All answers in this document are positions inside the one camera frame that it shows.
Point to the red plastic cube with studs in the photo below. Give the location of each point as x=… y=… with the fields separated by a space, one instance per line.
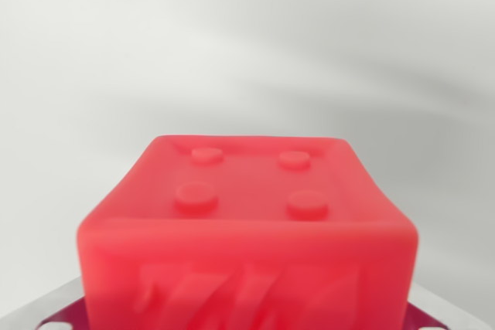
x=247 y=237

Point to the black-padded metal gripper left finger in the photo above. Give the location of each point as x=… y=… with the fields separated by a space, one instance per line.
x=50 y=310

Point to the black-padded metal gripper right finger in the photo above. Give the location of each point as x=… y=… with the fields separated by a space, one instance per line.
x=437 y=314

